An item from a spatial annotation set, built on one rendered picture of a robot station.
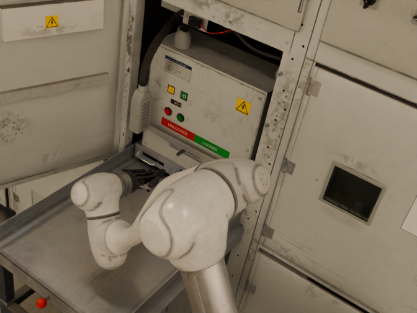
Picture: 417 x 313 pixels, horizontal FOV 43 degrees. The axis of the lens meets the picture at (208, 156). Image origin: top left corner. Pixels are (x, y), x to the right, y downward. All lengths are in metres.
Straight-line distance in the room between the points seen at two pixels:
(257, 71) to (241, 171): 0.81
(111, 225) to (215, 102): 0.60
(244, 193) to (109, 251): 0.59
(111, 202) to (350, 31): 0.84
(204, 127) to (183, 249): 0.98
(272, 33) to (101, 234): 0.79
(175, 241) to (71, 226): 0.96
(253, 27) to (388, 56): 0.43
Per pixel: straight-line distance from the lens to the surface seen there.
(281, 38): 1.66
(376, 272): 1.87
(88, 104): 2.12
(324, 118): 1.65
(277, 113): 1.75
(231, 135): 1.93
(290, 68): 1.67
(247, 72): 1.90
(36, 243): 1.92
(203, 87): 1.93
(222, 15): 1.75
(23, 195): 3.01
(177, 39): 1.97
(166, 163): 2.18
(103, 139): 2.25
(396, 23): 1.50
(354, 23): 1.53
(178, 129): 2.07
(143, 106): 2.01
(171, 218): 1.05
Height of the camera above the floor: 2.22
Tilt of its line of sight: 36 degrees down
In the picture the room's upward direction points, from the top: 11 degrees clockwise
